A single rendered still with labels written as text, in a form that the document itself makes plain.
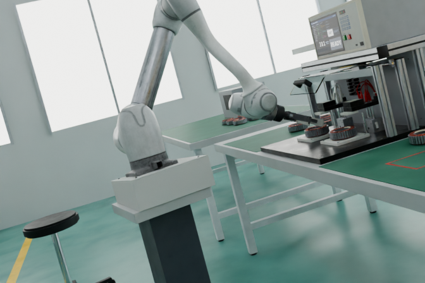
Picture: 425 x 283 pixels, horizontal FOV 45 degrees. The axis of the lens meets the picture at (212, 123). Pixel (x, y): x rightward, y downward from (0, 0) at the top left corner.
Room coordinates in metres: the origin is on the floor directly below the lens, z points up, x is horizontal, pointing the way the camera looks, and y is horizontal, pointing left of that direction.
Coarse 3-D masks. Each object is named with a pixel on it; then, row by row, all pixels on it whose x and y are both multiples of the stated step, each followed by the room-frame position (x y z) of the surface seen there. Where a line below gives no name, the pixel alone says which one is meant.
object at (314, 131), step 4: (324, 124) 2.33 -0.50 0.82; (308, 128) 2.35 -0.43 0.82; (312, 128) 2.36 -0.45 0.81; (316, 128) 2.28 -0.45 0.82; (320, 128) 2.28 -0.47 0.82; (324, 128) 2.28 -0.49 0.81; (328, 128) 2.30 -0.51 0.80; (304, 132) 2.33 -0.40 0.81; (308, 132) 2.29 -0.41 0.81; (312, 132) 2.28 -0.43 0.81; (316, 132) 2.27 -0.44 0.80; (320, 132) 2.27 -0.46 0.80; (324, 132) 2.28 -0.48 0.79; (308, 136) 2.30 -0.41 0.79; (312, 136) 2.29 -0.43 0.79
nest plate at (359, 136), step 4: (356, 136) 2.04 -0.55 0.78; (360, 136) 2.03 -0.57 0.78; (364, 136) 2.03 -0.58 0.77; (324, 140) 2.14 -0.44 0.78; (328, 140) 2.11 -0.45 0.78; (332, 140) 2.09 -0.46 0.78; (336, 140) 2.06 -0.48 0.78; (340, 140) 2.04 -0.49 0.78; (344, 140) 2.02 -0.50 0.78; (348, 140) 2.01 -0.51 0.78; (352, 140) 2.02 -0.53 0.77; (324, 144) 2.11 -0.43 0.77; (328, 144) 2.08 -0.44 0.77; (332, 144) 2.04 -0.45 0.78; (336, 144) 2.01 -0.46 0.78; (340, 144) 2.01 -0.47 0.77
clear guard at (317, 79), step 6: (378, 60) 1.97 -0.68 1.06; (342, 66) 2.19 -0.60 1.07; (348, 66) 2.04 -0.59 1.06; (354, 66) 1.94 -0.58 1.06; (324, 72) 2.08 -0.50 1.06; (330, 72) 1.96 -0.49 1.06; (336, 72) 1.93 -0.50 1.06; (300, 78) 2.12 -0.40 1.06; (306, 78) 2.06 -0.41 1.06; (312, 78) 2.00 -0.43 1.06; (318, 78) 1.95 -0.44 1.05; (312, 84) 1.97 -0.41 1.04; (318, 84) 1.92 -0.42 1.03; (294, 90) 2.11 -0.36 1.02; (300, 90) 2.05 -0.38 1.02; (306, 90) 1.99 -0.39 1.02; (312, 90) 1.93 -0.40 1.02
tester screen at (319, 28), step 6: (324, 18) 2.29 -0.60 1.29; (330, 18) 2.24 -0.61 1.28; (312, 24) 2.41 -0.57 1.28; (318, 24) 2.35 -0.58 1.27; (324, 24) 2.30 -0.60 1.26; (330, 24) 2.25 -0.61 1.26; (336, 24) 2.20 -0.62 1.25; (312, 30) 2.42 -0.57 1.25; (318, 30) 2.37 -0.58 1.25; (324, 30) 2.31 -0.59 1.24; (318, 36) 2.38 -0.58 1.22; (324, 36) 2.32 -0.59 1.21; (336, 36) 2.22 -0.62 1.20; (318, 42) 2.39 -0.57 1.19; (318, 48) 2.41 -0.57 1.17; (330, 48) 2.30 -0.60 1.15; (342, 48) 2.20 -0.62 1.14; (318, 54) 2.42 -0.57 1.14
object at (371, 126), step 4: (368, 120) 2.11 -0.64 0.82; (372, 120) 2.09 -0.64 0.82; (376, 120) 2.09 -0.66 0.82; (380, 120) 2.09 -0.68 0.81; (368, 124) 2.12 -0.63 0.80; (372, 124) 2.09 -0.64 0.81; (380, 124) 2.09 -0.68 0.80; (364, 128) 2.15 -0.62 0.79; (368, 128) 2.12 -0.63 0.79; (372, 128) 2.09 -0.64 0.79; (376, 128) 2.09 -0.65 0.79; (380, 128) 2.09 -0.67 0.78; (384, 128) 2.10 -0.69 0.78; (368, 132) 2.13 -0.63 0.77; (372, 132) 2.10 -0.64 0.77
